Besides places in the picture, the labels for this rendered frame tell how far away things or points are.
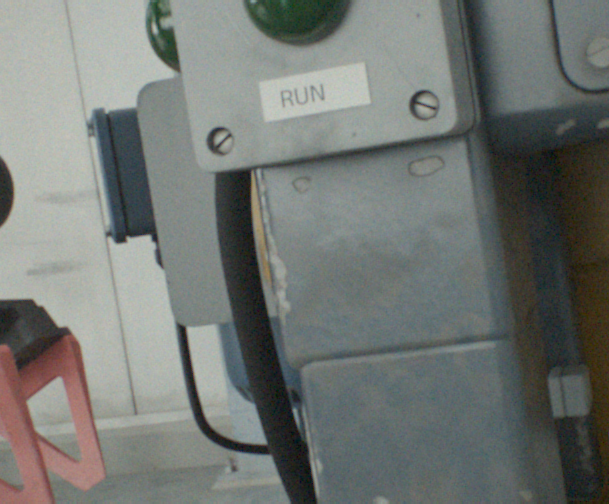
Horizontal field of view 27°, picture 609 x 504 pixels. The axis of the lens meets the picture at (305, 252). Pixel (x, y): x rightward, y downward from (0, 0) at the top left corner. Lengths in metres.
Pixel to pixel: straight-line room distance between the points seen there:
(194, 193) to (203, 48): 0.47
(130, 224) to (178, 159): 0.06
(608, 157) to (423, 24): 0.30
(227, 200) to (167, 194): 0.41
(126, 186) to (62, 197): 5.37
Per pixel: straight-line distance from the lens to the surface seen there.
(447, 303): 0.39
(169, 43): 0.37
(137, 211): 0.85
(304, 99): 0.35
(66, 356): 0.70
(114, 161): 0.85
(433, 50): 0.34
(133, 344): 6.14
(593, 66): 0.38
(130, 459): 6.22
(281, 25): 0.34
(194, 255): 0.83
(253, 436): 5.53
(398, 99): 0.34
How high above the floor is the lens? 1.23
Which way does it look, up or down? 3 degrees down
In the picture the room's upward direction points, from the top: 9 degrees counter-clockwise
